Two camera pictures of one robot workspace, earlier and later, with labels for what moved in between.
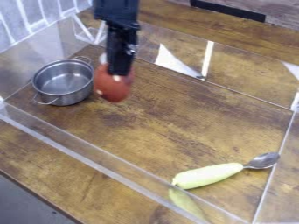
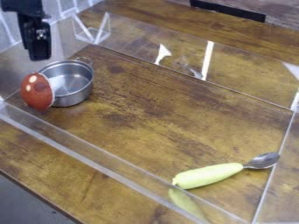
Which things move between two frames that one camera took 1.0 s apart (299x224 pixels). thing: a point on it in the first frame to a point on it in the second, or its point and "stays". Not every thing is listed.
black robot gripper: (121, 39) to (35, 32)
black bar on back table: (244, 14) stays
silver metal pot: (63, 81) stays
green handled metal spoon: (203, 175) stays
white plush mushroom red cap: (111, 87) to (37, 92)
